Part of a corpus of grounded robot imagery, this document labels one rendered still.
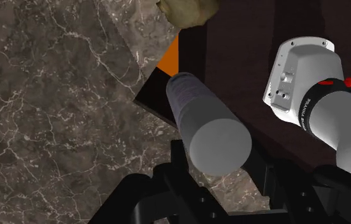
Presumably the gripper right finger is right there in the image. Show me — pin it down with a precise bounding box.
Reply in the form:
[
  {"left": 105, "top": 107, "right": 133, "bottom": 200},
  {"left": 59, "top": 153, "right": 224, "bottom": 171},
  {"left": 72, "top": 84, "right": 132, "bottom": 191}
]
[{"left": 243, "top": 144, "right": 351, "bottom": 224}]

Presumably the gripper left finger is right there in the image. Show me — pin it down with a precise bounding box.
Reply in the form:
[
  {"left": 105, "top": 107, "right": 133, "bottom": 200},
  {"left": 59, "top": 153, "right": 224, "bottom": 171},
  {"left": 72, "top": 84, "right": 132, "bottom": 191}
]
[{"left": 88, "top": 139, "right": 229, "bottom": 224}]

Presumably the grey cylindrical bottle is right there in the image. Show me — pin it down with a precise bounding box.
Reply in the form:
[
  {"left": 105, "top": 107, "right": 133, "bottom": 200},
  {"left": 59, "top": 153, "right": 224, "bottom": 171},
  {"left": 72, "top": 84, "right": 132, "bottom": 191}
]
[{"left": 165, "top": 71, "right": 253, "bottom": 178}]

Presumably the olive lumpy object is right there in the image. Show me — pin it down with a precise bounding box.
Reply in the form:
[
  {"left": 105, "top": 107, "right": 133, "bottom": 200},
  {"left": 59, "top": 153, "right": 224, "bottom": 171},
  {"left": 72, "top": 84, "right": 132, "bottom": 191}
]
[{"left": 155, "top": 0, "right": 220, "bottom": 30}]

